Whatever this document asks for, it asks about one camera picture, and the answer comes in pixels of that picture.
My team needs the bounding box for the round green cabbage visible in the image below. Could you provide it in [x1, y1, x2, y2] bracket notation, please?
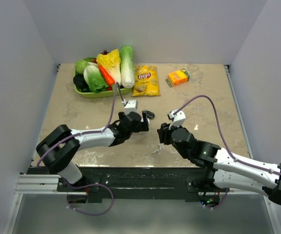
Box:
[75, 59, 89, 75]

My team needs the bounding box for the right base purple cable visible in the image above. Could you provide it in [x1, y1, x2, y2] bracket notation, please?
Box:
[203, 187, 230, 210]

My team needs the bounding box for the orange toy carrot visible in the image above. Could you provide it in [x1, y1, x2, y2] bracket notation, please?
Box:
[98, 65, 115, 90]

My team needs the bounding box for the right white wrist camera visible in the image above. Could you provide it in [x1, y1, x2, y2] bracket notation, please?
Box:
[168, 109, 186, 130]

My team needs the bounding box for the dark green toy vegetable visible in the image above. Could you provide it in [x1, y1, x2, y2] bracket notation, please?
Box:
[73, 74, 90, 93]

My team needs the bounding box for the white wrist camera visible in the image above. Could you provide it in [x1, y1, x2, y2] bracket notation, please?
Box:
[122, 99, 138, 115]
[168, 109, 186, 130]

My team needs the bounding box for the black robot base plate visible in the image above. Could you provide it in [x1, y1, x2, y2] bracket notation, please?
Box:
[27, 166, 228, 203]

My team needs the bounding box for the green plastic vegetable tray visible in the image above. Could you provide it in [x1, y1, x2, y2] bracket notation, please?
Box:
[74, 70, 132, 98]

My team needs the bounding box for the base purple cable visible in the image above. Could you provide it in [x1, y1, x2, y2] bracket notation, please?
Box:
[203, 187, 230, 210]
[66, 182, 115, 216]

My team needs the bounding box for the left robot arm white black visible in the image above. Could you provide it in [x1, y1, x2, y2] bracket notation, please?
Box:
[36, 111, 150, 191]

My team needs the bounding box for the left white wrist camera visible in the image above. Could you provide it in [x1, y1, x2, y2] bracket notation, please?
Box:
[122, 99, 138, 115]

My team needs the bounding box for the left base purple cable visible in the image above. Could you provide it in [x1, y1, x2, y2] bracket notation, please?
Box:
[66, 182, 115, 216]

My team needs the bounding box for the tall green napa cabbage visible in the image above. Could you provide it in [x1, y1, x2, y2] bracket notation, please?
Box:
[120, 45, 135, 88]

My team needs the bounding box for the green white bok choy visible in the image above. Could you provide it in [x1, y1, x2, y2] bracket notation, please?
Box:
[83, 65, 108, 93]

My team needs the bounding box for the yellow Lays chips bag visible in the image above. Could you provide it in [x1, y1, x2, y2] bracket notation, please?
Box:
[132, 65, 160, 97]

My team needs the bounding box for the yellow toy cabbage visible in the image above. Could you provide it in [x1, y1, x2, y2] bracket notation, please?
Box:
[96, 49, 122, 86]

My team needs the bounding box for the orange green carton box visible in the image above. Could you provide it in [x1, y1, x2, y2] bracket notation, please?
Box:
[166, 69, 190, 87]

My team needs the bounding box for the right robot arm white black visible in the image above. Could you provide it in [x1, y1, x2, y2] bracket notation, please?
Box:
[157, 123, 281, 205]

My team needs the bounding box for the black earbud charging case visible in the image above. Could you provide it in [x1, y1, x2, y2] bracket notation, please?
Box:
[146, 110, 155, 119]

